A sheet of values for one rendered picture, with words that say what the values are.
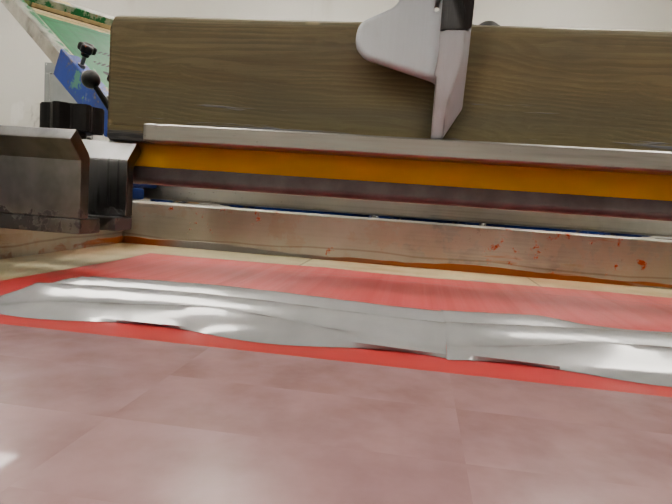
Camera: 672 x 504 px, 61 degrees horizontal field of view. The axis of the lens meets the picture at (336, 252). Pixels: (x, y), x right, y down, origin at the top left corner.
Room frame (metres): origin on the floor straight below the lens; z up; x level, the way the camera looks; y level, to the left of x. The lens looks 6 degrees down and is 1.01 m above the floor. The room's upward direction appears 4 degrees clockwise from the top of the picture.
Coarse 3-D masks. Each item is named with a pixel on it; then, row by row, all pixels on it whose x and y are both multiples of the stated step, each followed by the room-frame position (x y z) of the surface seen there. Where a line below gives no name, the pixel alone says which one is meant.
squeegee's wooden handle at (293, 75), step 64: (128, 64) 0.35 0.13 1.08; (192, 64) 0.34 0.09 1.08; (256, 64) 0.33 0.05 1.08; (320, 64) 0.33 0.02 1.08; (512, 64) 0.32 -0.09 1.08; (576, 64) 0.31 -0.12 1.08; (640, 64) 0.31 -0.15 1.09; (128, 128) 0.34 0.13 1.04; (256, 128) 0.33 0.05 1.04; (320, 128) 0.33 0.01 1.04; (384, 128) 0.32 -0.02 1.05; (512, 128) 0.31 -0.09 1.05; (576, 128) 0.31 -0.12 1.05; (640, 128) 0.31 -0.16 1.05
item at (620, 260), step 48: (0, 240) 0.33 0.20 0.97; (48, 240) 0.37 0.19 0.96; (96, 240) 0.43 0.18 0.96; (144, 240) 0.47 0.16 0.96; (192, 240) 0.46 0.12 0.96; (240, 240) 0.46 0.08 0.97; (288, 240) 0.45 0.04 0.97; (336, 240) 0.44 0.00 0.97; (384, 240) 0.44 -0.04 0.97; (432, 240) 0.43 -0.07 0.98; (480, 240) 0.43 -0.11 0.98; (528, 240) 0.43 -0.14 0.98; (576, 240) 0.42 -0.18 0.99; (624, 240) 0.42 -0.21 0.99
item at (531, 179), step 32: (160, 160) 0.35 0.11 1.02; (192, 160) 0.35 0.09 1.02; (224, 160) 0.35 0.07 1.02; (256, 160) 0.34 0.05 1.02; (288, 160) 0.34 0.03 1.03; (320, 160) 0.34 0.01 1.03; (352, 160) 0.34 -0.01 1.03; (384, 160) 0.33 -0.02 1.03; (416, 160) 0.33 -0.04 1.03; (544, 192) 0.32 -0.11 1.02; (576, 192) 0.32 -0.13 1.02; (608, 192) 0.32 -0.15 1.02; (640, 192) 0.31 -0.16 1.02
